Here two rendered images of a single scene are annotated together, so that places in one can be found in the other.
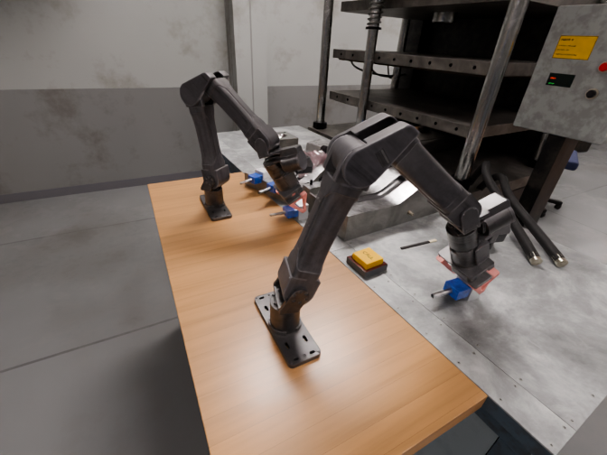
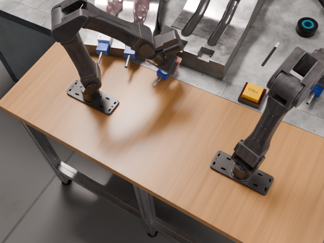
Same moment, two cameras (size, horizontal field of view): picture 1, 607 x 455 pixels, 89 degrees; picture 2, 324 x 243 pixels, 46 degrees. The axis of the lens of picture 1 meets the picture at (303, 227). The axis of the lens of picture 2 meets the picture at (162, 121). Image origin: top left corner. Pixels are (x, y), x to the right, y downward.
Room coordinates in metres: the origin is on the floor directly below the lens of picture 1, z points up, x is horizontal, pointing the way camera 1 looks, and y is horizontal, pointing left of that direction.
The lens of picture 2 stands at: (0.14, 0.46, 1.96)
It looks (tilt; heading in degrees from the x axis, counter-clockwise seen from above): 59 degrees down; 334
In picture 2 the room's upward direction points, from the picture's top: 4 degrees counter-clockwise
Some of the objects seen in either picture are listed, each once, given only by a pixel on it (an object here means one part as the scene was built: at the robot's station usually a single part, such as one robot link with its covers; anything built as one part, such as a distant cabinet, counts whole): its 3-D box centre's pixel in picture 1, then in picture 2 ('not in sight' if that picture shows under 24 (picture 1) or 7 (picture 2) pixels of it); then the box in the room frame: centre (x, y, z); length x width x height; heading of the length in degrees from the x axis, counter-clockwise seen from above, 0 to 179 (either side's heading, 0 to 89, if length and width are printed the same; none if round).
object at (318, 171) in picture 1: (308, 166); (130, 2); (1.30, -0.01, 0.86); 0.50 x 0.26 x 0.11; 140
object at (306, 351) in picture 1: (284, 312); (242, 168); (0.46, 0.03, 0.84); 0.20 x 0.07 x 0.08; 29
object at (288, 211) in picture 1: (287, 211); (162, 74); (0.93, 0.06, 0.83); 0.13 x 0.05 x 0.05; 118
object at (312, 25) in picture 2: not in sight; (306, 27); (0.83, -0.56, 0.82); 0.08 x 0.08 x 0.04
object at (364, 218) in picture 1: (379, 191); (218, 13); (1.05, -0.27, 0.87); 0.50 x 0.26 x 0.14; 122
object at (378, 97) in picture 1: (429, 106); not in sight; (2.05, -0.74, 1.02); 1.10 x 0.74 x 0.05; 32
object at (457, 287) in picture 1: (453, 289); (315, 90); (0.58, -0.37, 0.83); 0.13 x 0.05 x 0.05; 114
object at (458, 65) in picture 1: (440, 60); not in sight; (2.05, -0.74, 1.27); 1.10 x 0.74 x 0.05; 32
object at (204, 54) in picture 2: not in sight; (205, 56); (0.88, -0.10, 0.87); 0.05 x 0.05 x 0.04; 32
